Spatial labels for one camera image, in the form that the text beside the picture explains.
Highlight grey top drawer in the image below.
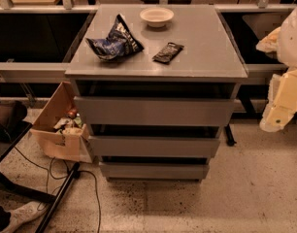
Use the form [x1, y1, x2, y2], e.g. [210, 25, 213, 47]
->
[75, 96, 234, 126]

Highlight white bowl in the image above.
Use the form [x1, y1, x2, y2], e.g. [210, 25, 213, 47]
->
[140, 7, 174, 28]

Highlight grey bottom drawer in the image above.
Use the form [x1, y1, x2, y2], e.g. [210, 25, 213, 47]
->
[99, 162, 210, 180]

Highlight grey middle drawer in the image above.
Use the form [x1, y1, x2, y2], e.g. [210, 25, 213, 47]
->
[89, 136, 219, 157]

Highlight blue chip bag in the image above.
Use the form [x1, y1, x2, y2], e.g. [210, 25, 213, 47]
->
[85, 15, 144, 61]

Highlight items in cardboard box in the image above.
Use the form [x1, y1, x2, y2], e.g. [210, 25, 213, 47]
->
[53, 108, 83, 135]

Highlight dark bag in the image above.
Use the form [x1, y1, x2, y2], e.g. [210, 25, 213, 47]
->
[0, 101, 30, 143]

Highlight grey drawer cabinet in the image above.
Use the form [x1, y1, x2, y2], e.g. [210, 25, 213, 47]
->
[64, 4, 249, 183]

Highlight black floor cable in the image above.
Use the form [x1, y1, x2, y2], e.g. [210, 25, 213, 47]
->
[13, 146, 102, 233]

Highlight black snack bar wrapper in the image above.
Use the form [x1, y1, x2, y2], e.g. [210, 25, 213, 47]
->
[152, 43, 183, 64]

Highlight grey drawer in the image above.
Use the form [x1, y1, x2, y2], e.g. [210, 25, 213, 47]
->
[89, 136, 219, 157]
[99, 162, 210, 180]
[75, 96, 234, 126]

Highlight cardboard box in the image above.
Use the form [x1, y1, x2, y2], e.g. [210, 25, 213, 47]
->
[30, 82, 94, 163]

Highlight black stand leg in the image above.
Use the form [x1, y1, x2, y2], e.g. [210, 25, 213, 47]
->
[224, 124, 236, 147]

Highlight black table leg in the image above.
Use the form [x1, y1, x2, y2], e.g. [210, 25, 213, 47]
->
[35, 162, 80, 233]

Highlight white shoe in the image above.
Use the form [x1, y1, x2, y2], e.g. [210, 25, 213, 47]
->
[0, 201, 47, 233]

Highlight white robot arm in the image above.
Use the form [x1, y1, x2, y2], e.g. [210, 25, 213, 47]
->
[256, 7, 297, 132]

